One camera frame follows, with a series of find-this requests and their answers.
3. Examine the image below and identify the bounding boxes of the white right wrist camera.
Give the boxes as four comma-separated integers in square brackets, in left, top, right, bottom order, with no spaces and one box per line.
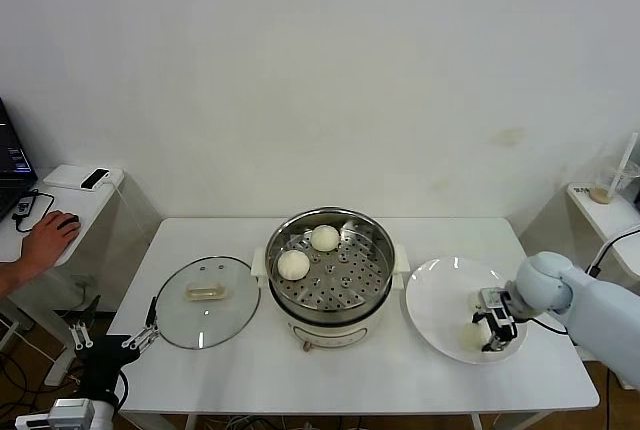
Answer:
[478,288,512,311]

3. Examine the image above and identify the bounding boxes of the bare human forearm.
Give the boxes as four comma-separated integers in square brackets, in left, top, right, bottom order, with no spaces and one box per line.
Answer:
[0,262,32,299]

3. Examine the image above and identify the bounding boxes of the white floor cable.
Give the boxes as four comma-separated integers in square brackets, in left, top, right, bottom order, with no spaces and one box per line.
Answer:
[0,317,71,374]

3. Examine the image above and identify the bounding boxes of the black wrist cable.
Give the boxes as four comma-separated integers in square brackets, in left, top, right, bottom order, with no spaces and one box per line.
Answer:
[115,369,132,412]
[528,316,572,337]

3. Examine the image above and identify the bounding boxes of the stainless steel steamer basket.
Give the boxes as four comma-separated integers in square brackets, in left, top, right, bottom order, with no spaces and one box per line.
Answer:
[264,207,395,319]

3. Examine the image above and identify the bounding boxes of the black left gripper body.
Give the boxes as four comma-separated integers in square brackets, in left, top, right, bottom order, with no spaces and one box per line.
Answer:
[80,333,145,404]

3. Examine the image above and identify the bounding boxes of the round glass pot lid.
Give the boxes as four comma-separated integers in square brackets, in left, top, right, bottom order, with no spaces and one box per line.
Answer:
[152,256,262,351]

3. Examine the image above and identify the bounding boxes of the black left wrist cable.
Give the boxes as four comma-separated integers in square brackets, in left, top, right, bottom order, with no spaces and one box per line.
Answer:
[115,369,132,412]

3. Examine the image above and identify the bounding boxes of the round white plate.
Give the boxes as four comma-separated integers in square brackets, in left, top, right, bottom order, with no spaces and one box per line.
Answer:
[404,256,529,365]

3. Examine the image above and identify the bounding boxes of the small black white device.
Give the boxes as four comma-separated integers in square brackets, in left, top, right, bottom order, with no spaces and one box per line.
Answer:
[79,168,110,191]

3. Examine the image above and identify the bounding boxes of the black laptop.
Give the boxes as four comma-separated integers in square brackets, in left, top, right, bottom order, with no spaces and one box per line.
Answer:
[0,97,39,221]

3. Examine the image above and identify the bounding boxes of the flat white box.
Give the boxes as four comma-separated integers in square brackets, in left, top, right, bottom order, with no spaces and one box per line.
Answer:
[42,164,124,192]

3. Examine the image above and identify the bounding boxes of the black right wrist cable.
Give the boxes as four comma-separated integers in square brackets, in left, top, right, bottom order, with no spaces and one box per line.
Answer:
[528,316,572,337]

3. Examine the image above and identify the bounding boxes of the white side desk with laptop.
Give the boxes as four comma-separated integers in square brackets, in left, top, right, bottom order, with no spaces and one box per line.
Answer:
[0,164,125,389]

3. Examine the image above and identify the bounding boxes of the black adapter with cable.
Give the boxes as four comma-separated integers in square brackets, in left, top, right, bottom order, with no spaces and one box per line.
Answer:
[10,189,55,234]

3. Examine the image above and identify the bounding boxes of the cable bundle under table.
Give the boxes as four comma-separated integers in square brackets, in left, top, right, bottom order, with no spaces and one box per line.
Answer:
[199,414,311,430]

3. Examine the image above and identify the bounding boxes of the bare human hand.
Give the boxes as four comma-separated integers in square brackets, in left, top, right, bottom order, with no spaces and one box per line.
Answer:
[20,209,82,279]

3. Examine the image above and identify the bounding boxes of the cream electric cooker pot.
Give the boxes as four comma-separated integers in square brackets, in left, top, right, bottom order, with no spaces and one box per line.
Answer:
[251,244,411,354]

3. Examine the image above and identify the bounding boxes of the white side desk with cup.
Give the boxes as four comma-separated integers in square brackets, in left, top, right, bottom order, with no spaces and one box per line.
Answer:
[565,182,640,391]

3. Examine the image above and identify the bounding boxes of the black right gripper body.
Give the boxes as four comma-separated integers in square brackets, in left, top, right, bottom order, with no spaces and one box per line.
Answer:
[491,306,522,343]

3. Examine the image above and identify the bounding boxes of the clear plastic drink cup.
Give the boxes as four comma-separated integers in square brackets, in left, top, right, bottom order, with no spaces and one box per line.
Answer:
[588,157,640,206]

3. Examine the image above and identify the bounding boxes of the black cable with inline connector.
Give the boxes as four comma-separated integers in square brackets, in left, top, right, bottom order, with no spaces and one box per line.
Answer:
[587,223,640,280]

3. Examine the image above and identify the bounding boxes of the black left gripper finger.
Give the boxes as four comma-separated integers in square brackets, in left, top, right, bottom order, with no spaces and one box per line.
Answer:
[123,296,163,352]
[69,294,101,350]

